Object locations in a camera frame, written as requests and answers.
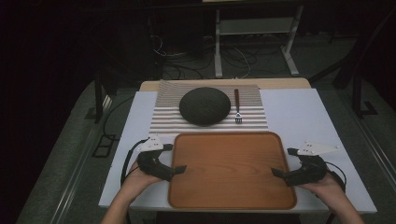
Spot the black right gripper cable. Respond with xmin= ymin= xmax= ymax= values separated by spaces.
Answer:
xmin=323 ymin=161 xmax=348 ymax=194

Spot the dark metal stand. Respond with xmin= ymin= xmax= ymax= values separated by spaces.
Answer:
xmin=84 ymin=69 xmax=120 ymax=124

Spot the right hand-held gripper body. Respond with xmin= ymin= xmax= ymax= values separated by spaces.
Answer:
xmin=280 ymin=141 xmax=341 ymax=188

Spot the black floor cable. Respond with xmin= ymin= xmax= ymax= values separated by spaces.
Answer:
xmin=102 ymin=95 xmax=135 ymax=141

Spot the person's right hand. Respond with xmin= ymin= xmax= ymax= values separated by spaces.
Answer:
xmin=298 ymin=172 xmax=347 ymax=203

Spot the striped placemat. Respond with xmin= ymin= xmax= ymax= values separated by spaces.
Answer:
xmin=148 ymin=79 xmax=270 ymax=135

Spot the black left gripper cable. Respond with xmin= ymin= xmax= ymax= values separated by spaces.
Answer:
xmin=120 ymin=138 xmax=150 ymax=188

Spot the black stand with foot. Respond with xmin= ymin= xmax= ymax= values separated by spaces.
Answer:
xmin=307 ymin=8 xmax=396 ymax=119

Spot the bundle of floor cables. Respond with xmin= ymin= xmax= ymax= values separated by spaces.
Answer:
xmin=148 ymin=33 xmax=254 ymax=80

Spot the white metal stand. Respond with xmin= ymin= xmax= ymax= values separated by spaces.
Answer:
xmin=213 ymin=4 xmax=304 ymax=79

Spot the dark round plate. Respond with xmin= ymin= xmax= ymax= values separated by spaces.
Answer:
xmin=178 ymin=86 xmax=233 ymax=127

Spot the black floor bracket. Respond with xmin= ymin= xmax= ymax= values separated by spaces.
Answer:
xmin=92 ymin=133 xmax=118 ymax=159

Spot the brown wooden tray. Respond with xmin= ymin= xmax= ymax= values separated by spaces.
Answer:
xmin=167 ymin=131 xmax=298 ymax=211

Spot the fork with brown handle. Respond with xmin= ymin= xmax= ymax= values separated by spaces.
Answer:
xmin=233 ymin=88 xmax=244 ymax=125

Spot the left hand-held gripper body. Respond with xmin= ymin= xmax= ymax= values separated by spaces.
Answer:
xmin=136 ymin=133 xmax=176 ymax=183

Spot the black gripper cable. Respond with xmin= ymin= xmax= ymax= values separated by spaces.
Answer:
xmin=120 ymin=138 xmax=150 ymax=188
xmin=323 ymin=161 xmax=348 ymax=194

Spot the person's left hand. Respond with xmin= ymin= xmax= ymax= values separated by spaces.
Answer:
xmin=121 ymin=161 xmax=164 ymax=200

